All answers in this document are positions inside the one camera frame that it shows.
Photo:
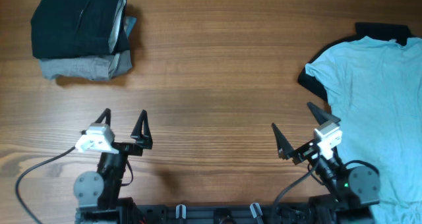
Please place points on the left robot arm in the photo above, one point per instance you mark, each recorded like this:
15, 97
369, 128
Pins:
98, 191

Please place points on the folded blue garment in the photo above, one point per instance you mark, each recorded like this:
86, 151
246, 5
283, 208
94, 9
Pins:
129, 24

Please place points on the black t-shirt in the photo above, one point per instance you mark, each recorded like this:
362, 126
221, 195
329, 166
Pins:
378, 31

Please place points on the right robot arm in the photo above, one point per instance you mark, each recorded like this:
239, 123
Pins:
353, 187

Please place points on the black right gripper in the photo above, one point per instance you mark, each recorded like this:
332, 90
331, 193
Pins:
300, 154

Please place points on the folded dark green trousers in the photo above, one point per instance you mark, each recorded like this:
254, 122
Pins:
74, 28

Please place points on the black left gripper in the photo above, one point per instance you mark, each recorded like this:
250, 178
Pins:
144, 140

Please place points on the light blue t-shirt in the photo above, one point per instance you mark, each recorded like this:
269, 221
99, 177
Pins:
374, 87

